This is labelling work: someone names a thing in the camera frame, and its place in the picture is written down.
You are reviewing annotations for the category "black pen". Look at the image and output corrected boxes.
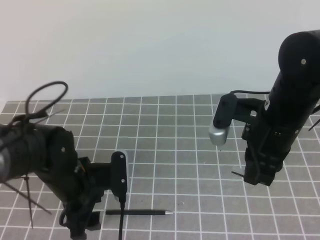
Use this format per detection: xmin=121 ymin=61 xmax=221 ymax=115
xmin=105 ymin=209 xmax=173 ymax=216

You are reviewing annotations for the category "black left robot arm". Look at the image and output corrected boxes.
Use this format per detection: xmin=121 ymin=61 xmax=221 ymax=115
xmin=0 ymin=123 xmax=111 ymax=240

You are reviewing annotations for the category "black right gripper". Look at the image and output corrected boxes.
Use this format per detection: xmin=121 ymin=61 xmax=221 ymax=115
xmin=234 ymin=98 xmax=299 ymax=186

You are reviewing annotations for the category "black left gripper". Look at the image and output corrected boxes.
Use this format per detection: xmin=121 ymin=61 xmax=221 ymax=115
xmin=37 ymin=126 xmax=111 ymax=238

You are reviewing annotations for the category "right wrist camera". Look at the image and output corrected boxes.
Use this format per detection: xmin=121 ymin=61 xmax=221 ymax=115
xmin=208 ymin=93 xmax=237 ymax=147

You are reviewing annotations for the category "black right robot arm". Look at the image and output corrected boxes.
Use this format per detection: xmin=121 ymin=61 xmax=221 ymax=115
xmin=242 ymin=30 xmax=320 ymax=186

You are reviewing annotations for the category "black left camera cable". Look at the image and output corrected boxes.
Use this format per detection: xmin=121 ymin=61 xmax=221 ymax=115
xmin=117 ymin=194 xmax=127 ymax=240

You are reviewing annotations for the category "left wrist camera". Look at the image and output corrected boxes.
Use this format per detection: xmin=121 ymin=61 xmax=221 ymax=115
xmin=110 ymin=149 xmax=129 ymax=203

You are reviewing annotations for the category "black right camera cable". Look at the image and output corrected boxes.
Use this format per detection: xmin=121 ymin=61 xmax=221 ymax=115
xmin=231 ymin=89 xmax=271 ymax=97

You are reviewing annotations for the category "black camera cable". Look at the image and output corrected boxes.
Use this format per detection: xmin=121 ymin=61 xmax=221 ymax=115
xmin=117 ymin=194 xmax=127 ymax=240
xmin=231 ymin=89 xmax=271 ymax=97

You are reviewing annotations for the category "grey grid tablecloth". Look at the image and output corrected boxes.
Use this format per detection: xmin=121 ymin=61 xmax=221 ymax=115
xmin=45 ymin=95 xmax=320 ymax=240

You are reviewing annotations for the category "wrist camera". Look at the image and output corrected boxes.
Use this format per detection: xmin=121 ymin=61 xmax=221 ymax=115
xmin=110 ymin=149 xmax=129 ymax=203
xmin=208 ymin=93 xmax=237 ymax=147

